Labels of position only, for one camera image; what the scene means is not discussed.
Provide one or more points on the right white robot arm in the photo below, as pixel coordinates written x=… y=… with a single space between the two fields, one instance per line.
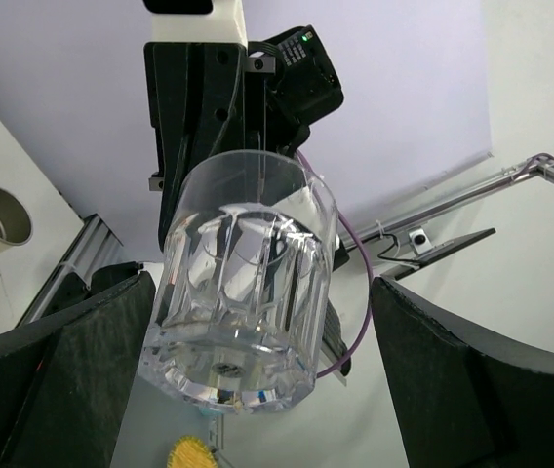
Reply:
x=198 y=22

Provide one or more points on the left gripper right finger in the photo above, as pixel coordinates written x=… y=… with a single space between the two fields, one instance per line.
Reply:
x=463 y=395

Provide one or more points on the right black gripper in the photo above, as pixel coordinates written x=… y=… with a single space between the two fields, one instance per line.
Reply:
x=209 y=98

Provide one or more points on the clear glass tumbler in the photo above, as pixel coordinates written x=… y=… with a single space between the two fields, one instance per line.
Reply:
x=239 y=313

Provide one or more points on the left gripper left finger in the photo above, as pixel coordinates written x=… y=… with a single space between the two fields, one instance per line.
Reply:
x=66 y=379

